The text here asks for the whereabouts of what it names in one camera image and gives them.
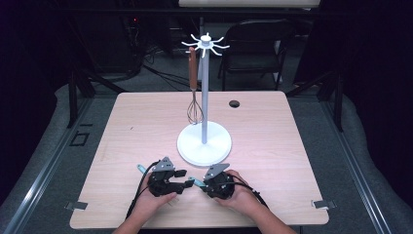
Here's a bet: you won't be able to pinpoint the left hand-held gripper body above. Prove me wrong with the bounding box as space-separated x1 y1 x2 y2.
147 156 178 198

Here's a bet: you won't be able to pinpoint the black floor cables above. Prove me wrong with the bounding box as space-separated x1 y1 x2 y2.
141 48 203 93

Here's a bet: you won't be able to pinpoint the hand-held gripper cable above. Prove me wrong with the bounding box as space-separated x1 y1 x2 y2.
226 181 269 210
125 159 162 219

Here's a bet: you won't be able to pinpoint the white utensil rack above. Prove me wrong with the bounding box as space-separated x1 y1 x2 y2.
176 32 233 168

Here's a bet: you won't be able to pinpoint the person's right hand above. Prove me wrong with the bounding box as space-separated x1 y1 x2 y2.
215 169 262 217

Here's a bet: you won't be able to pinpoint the teal-handled pastry brush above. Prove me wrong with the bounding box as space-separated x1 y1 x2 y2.
136 163 180 207

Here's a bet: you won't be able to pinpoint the right hand-held gripper cable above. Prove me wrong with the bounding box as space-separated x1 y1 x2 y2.
226 181 269 210

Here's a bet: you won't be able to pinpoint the wooden-handled metal whisk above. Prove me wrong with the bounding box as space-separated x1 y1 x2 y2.
186 47 205 126

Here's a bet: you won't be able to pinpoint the aluminium floor rail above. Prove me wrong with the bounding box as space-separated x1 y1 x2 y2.
319 97 394 234
2 97 94 234

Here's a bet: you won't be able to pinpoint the left hand-held gripper cable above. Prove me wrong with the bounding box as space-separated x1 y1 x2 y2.
125 159 162 219

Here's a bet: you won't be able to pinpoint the black chair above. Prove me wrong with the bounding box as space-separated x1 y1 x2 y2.
217 19 297 92

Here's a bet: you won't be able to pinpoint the teal-handled white spatula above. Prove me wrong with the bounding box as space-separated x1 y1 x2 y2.
188 175 207 188

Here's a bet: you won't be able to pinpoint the grey metal table bracket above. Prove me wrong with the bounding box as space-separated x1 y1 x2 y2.
311 199 337 211
64 201 89 212

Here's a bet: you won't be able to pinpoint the black metal frame stand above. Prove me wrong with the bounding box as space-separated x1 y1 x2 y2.
285 68 345 133
66 68 128 129

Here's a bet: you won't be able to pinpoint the person's left hand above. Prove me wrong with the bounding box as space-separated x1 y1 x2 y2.
134 174 178 218

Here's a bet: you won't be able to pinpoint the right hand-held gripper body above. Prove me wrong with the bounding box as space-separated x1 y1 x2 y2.
204 163 235 200

